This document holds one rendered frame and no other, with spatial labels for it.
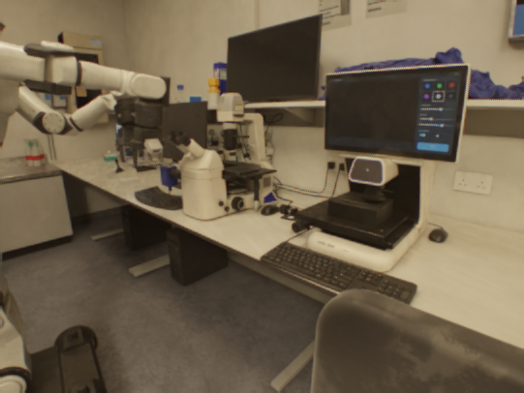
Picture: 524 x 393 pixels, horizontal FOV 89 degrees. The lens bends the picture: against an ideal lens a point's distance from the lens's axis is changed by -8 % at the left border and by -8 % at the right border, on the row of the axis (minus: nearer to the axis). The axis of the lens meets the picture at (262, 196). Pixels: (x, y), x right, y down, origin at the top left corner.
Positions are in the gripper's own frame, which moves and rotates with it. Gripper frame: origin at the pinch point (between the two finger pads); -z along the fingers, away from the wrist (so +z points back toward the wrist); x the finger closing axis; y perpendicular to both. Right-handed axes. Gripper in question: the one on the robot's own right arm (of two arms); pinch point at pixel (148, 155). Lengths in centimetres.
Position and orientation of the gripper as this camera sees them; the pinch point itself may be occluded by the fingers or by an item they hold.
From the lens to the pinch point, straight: 106.5
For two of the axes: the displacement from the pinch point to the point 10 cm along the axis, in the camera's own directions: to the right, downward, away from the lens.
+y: -7.2, -3.8, 5.8
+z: 1.5, -9.0, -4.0
